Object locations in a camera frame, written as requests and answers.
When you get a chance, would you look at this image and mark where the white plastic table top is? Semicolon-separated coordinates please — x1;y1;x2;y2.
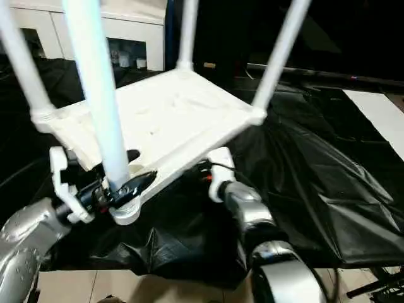
30;66;269;227

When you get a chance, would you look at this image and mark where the black plastic mat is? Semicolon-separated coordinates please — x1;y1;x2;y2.
0;57;404;278

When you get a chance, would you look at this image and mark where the white cabinet with glass doors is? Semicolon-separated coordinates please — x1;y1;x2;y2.
0;0;168;71

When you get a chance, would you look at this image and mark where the long black bar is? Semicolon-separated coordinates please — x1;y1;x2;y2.
246;63;404;89

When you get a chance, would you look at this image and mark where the black floor stand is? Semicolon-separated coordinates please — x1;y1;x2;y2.
346;278;404;300

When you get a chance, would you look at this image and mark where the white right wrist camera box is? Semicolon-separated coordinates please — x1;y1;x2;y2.
205;146;237;203

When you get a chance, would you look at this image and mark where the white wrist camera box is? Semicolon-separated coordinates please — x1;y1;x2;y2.
49;146;95;225
205;146;237;203

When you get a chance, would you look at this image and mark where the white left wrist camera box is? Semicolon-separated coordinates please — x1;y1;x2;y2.
49;146;95;225

